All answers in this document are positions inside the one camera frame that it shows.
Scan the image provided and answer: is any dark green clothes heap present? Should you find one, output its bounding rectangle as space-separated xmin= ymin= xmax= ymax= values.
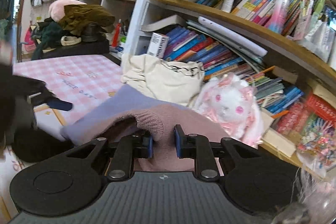
xmin=31 ymin=18 xmax=65 ymax=60

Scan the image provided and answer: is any red tassel ornament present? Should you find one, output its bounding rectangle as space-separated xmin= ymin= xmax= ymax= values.
xmin=111 ymin=19 xmax=121 ymax=48

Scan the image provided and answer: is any olive brown garment pile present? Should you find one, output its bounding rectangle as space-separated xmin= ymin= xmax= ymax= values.
xmin=58 ymin=4 xmax=115 ymax=36

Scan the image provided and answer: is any white small carton box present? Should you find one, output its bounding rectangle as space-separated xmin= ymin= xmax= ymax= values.
xmin=147 ymin=32 xmax=169 ymax=59

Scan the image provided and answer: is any wooden bookshelf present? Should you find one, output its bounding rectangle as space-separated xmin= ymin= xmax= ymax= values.
xmin=123 ymin=0 xmax=336 ymax=183

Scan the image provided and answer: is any pink gradient tumbler bottle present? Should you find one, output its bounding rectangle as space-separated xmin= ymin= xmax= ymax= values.
xmin=266 ymin=0 xmax=290 ymax=34

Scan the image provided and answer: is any mauve and lilac knit sweater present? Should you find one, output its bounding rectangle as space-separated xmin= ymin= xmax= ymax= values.
xmin=60 ymin=84 xmax=227 ymax=172

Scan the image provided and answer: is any pink plush pillow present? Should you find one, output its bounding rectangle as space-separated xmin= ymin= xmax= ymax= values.
xmin=49 ymin=0 xmax=85 ymax=22

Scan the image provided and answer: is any cream canvas tote bag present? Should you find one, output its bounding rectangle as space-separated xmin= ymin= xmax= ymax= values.
xmin=121 ymin=54 xmax=205 ymax=107

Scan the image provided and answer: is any white pink plush bunny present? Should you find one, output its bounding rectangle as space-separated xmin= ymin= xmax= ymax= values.
xmin=193 ymin=73 xmax=264 ymax=148

